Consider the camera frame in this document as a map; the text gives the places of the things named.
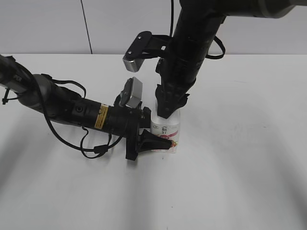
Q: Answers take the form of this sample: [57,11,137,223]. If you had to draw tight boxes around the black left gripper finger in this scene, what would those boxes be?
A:
[137,129,172,153]

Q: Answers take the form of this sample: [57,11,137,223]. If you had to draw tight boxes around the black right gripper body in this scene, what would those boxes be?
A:
[155,57,199,90]

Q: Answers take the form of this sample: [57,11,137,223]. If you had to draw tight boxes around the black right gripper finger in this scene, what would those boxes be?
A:
[155,84,189,119]

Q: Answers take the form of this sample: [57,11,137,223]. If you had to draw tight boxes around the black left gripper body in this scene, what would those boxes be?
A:
[106,106,151,161]

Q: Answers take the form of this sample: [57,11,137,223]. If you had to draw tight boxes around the white yili changqing yogurt bottle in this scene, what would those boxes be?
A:
[151,101,180,153]

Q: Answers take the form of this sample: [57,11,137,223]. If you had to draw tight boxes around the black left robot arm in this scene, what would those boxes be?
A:
[0,56,172,161]

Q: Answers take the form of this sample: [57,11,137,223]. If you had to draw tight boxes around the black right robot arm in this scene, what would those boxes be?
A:
[155,0,307,119]

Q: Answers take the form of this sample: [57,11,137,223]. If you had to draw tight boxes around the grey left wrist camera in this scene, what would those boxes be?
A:
[119,77,143,108]

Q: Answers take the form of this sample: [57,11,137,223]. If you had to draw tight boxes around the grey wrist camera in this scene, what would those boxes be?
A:
[119,77,143,108]
[123,31,171,73]

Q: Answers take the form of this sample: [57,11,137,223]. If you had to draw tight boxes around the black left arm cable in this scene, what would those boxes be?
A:
[0,71,123,159]

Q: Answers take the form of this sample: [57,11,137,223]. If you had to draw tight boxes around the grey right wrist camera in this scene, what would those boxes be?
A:
[123,31,171,73]

